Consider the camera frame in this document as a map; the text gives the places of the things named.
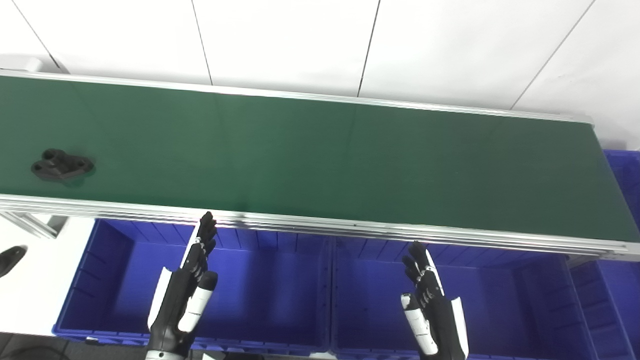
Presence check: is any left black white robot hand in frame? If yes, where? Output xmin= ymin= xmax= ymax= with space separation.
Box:
xmin=146 ymin=211 xmax=219 ymax=354

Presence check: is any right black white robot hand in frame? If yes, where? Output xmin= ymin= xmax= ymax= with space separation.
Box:
xmin=400 ymin=241 xmax=470 ymax=360

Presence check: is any black flanged plastic part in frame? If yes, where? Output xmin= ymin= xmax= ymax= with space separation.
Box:
xmin=31 ymin=148 xmax=96 ymax=182
xmin=0 ymin=245 xmax=28 ymax=278

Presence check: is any blue plastic bin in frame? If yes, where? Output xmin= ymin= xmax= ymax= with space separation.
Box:
xmin=330 ymin=237 xmax=598 ymax=360
xmin=567 ymin=257 xmax=640 ymax=360
xmin=602 ymin=149 xmax=640 ymax=241
xmin=52 ymin=218 xmax=333 ymax=357

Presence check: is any green conveyor belt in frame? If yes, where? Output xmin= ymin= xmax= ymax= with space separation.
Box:
xmin=0 ymin=75 xmax=640 ymax=243
xmin=0 ymin=70 xmax=640 ymax=262

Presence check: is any aluminium conveyor support strut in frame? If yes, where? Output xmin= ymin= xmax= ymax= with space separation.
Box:
xmin=0 ymin=211 xmax=68 ymax=239

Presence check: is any grey conveyor end housing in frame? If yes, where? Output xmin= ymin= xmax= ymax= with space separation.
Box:
xmin=0 ymin=56 xmax=63 ymax=75

